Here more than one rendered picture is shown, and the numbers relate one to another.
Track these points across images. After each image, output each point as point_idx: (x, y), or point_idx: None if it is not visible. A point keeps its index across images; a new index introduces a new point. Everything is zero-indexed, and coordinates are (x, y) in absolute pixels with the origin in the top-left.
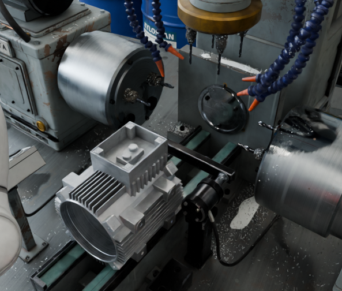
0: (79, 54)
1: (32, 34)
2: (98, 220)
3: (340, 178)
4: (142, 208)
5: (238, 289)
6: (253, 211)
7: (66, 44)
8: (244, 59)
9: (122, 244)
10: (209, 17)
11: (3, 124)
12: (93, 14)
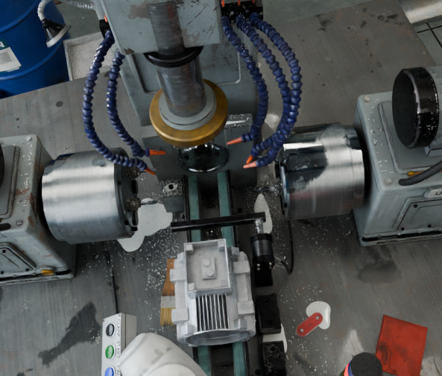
0: (65, 204)
1: (4, 217)
2: (232, 329)
3: (348, 183)
4: (244, 295)
5: (305, 277)
6: (267, 210)
7: (35, 200)
8: None
9: (253, 329)
10: (201, 136)
11: (176, 345)
12: (24, 149)
